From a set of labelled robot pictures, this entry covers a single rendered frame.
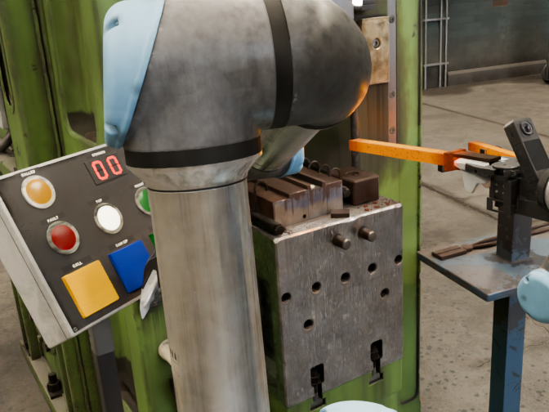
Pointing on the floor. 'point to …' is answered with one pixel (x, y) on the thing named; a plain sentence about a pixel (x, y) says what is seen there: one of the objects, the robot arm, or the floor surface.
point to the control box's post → (106, 366)
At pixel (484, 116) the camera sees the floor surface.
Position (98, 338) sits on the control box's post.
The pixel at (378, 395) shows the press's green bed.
